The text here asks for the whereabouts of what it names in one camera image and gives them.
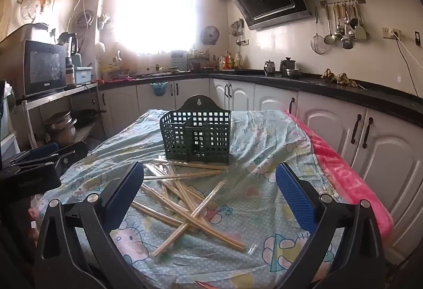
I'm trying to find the condiment bottles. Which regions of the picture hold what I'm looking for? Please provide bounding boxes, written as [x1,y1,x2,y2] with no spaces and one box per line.
[211,51,245,72]

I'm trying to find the black blender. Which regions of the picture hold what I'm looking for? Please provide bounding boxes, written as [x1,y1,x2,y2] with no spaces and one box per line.
[59,32,80,58]

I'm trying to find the cartoon cat printed cloth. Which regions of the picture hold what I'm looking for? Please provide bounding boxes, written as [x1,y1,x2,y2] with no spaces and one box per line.
[33,109,351,289]

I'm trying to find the black power cable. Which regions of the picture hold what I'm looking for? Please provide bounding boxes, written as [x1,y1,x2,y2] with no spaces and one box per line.
[395,38,419,95]

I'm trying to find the blue plastic box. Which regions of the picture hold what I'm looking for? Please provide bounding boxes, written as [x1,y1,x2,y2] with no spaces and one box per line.
[74,66,93,85]

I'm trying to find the person's left hand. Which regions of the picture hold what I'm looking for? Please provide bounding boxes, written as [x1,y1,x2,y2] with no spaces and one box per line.
[27,205,42,241]

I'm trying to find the stacked steel pots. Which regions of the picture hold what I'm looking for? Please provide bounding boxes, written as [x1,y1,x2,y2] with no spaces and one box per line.
[43,111,77,144]

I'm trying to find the spice rack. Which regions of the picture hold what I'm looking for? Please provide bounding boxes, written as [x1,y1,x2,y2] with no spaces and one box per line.
[187,49,212,72]

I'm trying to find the steel ladle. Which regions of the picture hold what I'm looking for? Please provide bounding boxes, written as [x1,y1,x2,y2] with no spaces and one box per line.
[324,5,336,45]

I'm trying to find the steel pot with lid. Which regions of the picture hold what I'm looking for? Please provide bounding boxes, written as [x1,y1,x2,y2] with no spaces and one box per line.
[280,57,303,78]

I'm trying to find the white power cable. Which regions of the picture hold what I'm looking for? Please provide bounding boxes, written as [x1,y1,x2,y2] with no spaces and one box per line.
[395,35,423,65]

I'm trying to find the wall utensil rail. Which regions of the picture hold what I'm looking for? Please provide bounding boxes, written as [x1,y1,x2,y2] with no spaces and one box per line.
[319,0,366,9]

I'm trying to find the small wall fan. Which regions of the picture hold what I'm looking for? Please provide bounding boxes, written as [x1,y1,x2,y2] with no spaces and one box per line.
[200,26,220,45]

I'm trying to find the pink fleece blanket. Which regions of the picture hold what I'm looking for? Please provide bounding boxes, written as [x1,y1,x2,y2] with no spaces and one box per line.
[284,111,395,246]

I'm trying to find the black kitchen countertop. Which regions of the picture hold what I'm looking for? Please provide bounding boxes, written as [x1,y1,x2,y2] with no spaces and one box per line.
[97,68,423,118]

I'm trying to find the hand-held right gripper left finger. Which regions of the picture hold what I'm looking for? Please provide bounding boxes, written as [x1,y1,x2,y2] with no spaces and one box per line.
[33,162,149,289]

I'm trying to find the metal shelf rack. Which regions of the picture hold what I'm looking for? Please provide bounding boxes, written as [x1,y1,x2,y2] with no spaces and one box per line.
[0,82,100,157]

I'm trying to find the kitchen window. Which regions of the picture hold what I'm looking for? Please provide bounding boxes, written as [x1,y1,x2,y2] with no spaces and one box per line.
[124,0,194,55]

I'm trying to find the green plastic utensil basket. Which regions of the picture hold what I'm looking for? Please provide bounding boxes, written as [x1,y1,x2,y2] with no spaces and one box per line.
[160,95,232,165]

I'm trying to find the black microwave oven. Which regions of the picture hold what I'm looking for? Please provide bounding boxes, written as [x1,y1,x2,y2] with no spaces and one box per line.
[13,40,68,98]

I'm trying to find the blue hanging basket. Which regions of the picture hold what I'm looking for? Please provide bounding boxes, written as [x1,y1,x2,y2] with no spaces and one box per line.
[150,82,168,96]

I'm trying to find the black frying pan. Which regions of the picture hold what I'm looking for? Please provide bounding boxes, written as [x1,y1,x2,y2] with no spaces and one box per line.
[71,108,107,128]

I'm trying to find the small hanging kitchen utensils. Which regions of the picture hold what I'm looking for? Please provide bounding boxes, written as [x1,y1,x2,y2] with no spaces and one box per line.
[229,19,245,45]

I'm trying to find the coiled hose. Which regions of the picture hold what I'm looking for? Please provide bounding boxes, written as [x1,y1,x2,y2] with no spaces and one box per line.
[76,10,95,29]

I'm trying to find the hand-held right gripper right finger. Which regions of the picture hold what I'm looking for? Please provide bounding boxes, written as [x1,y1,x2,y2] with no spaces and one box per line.
[275,162,387,289]

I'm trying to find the white plastic colander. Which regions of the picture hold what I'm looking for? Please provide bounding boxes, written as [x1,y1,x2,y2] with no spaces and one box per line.
[20,0,43,24]

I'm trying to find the green spatula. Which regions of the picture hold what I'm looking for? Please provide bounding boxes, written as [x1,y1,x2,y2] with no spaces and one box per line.
[354,2,367,40]

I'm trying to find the dark sauce bottle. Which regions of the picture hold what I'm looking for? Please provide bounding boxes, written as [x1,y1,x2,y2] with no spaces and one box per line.
[65,57,76,88]

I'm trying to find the bunch of chopsticks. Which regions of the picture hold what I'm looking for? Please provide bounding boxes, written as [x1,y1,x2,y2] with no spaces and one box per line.
[130,157,258,258]

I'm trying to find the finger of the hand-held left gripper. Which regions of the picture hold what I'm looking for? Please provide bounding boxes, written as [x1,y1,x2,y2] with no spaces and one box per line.
[49,141,89,172]
[9,142,60,167]

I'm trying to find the ginger roots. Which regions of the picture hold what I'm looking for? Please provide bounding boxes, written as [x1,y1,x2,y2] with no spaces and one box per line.
[320,68,359,88]

